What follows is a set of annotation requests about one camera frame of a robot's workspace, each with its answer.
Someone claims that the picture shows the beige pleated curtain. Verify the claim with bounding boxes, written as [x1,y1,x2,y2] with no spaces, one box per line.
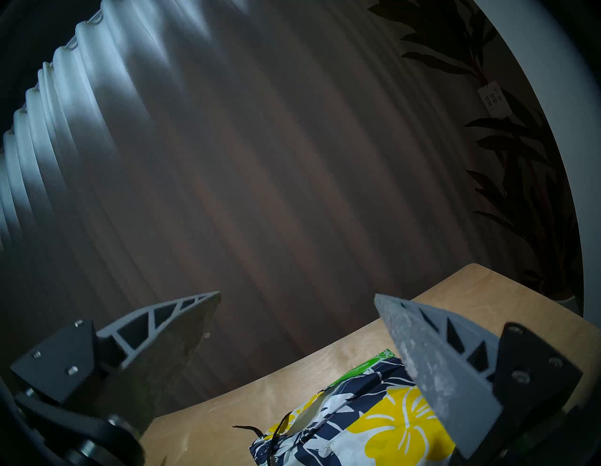
[0,0,517,414]

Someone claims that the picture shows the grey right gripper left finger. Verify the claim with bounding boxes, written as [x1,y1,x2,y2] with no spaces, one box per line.
[10,291,222,435]

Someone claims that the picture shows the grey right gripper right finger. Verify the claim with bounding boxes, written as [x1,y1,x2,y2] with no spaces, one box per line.
[374,294,583,458]

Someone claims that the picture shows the white curved pillar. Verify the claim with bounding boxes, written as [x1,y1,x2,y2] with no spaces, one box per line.
[474,0,601,329]

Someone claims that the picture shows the tall dark leafy plant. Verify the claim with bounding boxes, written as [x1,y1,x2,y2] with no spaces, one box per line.
[369,0,580,301]

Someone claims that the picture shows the white paper plant tag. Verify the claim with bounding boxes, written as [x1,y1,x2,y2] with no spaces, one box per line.
[478,81,512,119]

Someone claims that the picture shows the navy green floral shorts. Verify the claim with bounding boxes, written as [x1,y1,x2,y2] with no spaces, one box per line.
[232,349,456,466]

